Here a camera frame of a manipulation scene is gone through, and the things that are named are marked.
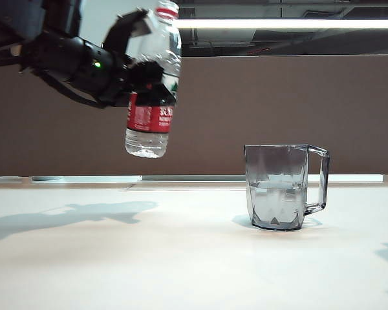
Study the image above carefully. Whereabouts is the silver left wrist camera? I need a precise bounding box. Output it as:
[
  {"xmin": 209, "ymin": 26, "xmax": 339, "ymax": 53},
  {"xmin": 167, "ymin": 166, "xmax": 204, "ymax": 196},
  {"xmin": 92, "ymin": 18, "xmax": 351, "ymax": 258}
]
[{"xmin": 131, "ymin": 11, "xmax": 158, "ymax": 38}]

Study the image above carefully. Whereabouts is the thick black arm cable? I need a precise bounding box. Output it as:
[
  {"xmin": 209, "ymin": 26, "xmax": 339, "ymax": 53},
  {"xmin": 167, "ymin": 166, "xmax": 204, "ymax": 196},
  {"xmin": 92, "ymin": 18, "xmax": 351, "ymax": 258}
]
[{"xmin": 41, "ymin": 74, "xmax": 107, "ymax": 109}]

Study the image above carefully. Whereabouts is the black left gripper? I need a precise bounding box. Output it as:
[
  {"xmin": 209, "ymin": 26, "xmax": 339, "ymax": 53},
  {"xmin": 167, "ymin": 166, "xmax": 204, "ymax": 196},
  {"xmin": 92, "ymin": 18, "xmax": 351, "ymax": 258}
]
[{"xmin": 98, "ymin": 51, "xmax": 177, "ymax": 108}]

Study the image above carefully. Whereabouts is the long white ceiling light strip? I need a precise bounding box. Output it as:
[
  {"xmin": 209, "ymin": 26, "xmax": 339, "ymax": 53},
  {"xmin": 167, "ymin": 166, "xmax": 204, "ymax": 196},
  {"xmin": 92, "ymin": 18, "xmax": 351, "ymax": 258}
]
[{"xmin": 174, "ymin": 18, "xmax": 388, "ymax": 29}]

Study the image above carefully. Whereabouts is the grey transparent faceted plastic mug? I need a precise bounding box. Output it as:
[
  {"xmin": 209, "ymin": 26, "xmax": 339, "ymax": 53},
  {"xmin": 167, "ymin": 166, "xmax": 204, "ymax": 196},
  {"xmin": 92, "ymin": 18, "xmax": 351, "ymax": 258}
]
[{"xmin": 244, "ymin": 144, "xmax": 330, "ymax": 232}]

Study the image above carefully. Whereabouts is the black wrist camera mount bracket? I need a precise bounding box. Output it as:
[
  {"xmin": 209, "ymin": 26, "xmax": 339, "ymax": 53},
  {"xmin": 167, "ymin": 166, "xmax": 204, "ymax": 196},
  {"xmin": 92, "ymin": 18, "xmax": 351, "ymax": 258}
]
[{"xmin": 102, "ymin": 8, "xmax": 149, "ymax": 61}]

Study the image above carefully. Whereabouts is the brown desk partition screen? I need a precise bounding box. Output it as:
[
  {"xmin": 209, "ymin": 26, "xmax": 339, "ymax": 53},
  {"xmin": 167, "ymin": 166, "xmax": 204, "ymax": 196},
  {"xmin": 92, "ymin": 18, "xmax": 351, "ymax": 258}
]
[{"xmin": 0, "ymin": 57, "xmax": 388, "ymax": 178}]

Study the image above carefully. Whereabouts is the clear water bottle red label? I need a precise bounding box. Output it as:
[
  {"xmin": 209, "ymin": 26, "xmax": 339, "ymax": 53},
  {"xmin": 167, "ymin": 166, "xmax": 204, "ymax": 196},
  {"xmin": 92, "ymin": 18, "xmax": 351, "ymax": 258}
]
[{"xmin": 125, "ymin": 0, "xmax": 183, "ymax": 159}]

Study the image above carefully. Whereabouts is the silver partition base rail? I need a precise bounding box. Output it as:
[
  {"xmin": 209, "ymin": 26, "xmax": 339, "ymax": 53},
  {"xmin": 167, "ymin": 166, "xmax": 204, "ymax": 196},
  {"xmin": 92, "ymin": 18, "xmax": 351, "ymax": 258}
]
[{"xmin": 142, "ymin": 174, "xmax": 385, "ymax": 183}]

